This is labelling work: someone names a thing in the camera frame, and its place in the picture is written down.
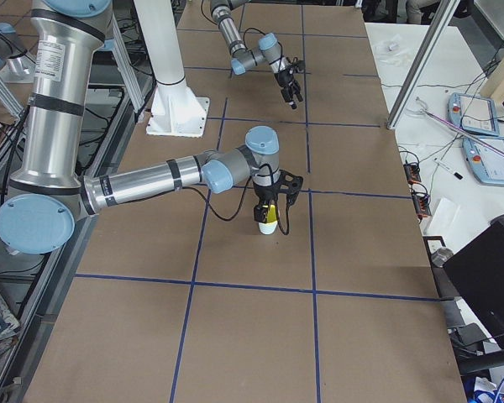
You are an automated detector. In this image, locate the light green plastic cup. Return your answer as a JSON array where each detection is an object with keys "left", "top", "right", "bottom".
[{"left": 258, "top": 221, "right": 278, "bottom": 235}]

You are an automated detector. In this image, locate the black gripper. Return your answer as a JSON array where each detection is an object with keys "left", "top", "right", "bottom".
[
  {"left": 254, "top": 183, "right": 280, "bottom": 222},
  {"left": 275, "top": 66, "right": 303, "bottom": 109}
]

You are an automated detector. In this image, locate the black monitor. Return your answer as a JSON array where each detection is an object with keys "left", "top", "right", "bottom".
[{"left": 444, "top": 222, "right": 504, "bottom": 348}]

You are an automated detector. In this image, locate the aluminium frame strut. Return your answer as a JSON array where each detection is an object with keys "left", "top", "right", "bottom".
[{"left": 104, "top": 14, "right": 144, "bottom": 122}]

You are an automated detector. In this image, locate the crumpled white plastic wrap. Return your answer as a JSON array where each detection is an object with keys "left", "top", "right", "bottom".
[{"left": 373, "top": 34, "right": 412, "bottom": 65}]

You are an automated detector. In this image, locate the teach pendant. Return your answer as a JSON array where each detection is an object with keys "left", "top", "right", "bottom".
[
  {"left": 448, "top": 92, "right": 500, "bottom": 136},
  {"left": 463, "top": 138, "right": 504, "bottom": 187}
]

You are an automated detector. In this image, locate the black marker pen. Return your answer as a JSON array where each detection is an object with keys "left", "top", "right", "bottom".
[{"left": 433, "top": 158, "right": 464, "bottom": 180}]

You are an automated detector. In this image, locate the yellow plastic cup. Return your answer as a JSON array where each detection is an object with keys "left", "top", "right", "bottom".
[{"left": 265, "top": 203, "right": 277, "bottom": 224}]

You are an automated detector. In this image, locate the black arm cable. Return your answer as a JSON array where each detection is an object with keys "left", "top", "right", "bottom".
[{"left": 180, "top": 163, "right": 291, "bottom": 236}]

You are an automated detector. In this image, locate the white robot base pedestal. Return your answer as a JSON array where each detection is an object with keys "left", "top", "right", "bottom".
[{"left": 134, "top": 0, "right": 210, "bottom": 138}]

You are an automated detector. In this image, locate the white paper sheet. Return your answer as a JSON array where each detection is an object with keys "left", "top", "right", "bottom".
[{"left": 423, "top": 197, "right": 460, "bottom": 236}]

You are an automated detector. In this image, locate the near teach pendant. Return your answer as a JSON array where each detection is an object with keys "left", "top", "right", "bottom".
[{"left": 463, "top": 138, "right": 504, "bottom": 187}]

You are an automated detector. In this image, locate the aluminium frame post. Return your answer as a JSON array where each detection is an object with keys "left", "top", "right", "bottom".
[{"left": 386, "top": 0, "right": 460, "bottom": 129}]

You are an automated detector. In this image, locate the far teach pendant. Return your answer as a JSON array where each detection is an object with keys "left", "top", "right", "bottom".
[{"left": 448, "top": 92, "right": 500, "bottom": 136}]

